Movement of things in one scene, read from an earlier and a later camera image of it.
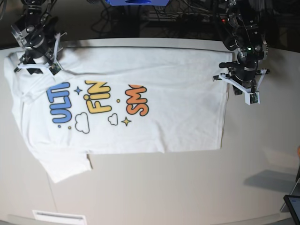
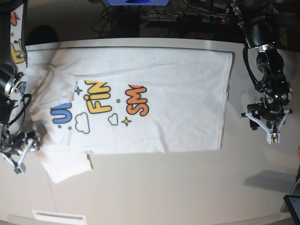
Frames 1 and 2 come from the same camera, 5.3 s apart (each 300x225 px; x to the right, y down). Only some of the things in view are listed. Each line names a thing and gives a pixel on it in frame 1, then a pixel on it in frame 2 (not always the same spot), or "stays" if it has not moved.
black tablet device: (293, 203) stays
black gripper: (39, 45) → (18, 141)
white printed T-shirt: (119, 101) stays
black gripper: (243, 70) → (272, 107)
